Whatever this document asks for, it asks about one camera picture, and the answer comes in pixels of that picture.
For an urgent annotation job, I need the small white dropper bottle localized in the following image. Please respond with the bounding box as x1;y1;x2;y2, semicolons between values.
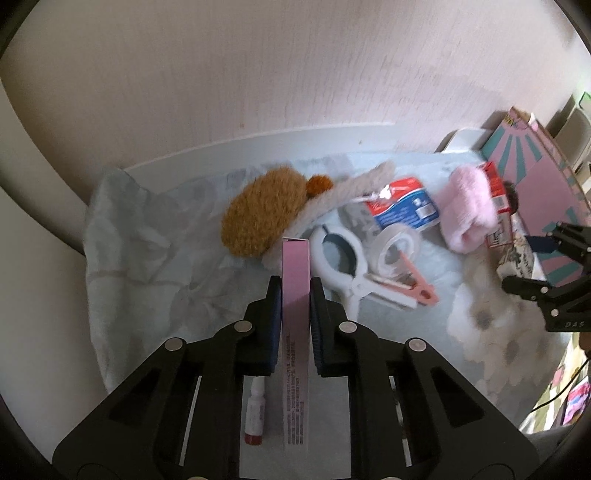
244;376;267;446

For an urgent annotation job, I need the light blue floral blanket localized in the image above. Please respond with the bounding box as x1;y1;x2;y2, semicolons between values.
83;150;573;416

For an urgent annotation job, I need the large white clamp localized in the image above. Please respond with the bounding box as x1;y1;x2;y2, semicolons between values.
309;224;419;321

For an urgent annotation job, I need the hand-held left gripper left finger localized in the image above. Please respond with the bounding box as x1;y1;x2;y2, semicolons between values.
52;275;283;480

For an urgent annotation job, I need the blue and red tissue pack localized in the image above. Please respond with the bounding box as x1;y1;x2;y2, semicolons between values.
366;176;441;232

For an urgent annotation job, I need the white cord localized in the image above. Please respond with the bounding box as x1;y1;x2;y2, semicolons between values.
353;185;393;205

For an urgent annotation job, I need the red and white carton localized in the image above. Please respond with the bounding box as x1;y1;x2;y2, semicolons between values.
478;161;515;250

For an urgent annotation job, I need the white paper sheet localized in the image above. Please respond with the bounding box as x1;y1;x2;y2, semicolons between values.
240;375;352;480

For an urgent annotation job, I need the clear tape roll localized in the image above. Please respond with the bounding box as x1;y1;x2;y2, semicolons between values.
369;224;422;278

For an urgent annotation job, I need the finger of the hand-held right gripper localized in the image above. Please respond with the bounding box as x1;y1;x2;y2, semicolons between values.
502;275;555;305
524;222;591;264

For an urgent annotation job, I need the grey cushion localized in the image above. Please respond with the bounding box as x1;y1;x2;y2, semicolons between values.
564;111;591;172
549;95;583;141

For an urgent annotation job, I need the pink plastic clip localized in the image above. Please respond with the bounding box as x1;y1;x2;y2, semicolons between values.
397;251;439;305

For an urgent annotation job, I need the dark fuzzy item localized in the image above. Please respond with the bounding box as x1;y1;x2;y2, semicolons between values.
503;181;520;215

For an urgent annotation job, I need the patterned tissue packet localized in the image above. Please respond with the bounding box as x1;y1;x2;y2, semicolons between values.
496;231;536;278

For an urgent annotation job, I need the thin dark cable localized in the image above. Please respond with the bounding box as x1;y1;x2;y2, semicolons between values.
531;369;591;414

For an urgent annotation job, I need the brown plush hat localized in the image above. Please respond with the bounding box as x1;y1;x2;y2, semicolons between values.
221;159;395;271

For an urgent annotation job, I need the narrow pink carton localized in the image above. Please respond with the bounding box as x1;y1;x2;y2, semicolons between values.
281;237;309;448

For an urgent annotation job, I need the pink fluffy sock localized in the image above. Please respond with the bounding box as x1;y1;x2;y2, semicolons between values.
438;166;499;254

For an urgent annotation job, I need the pink striped cardboard box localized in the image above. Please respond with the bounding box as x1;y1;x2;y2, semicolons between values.
480;106;591;289

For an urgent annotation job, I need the green floral bedsheet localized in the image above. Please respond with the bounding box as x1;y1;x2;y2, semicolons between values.
522;330;591;435

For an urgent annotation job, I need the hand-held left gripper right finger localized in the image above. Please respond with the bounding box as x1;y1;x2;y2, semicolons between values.
310;277;541;480

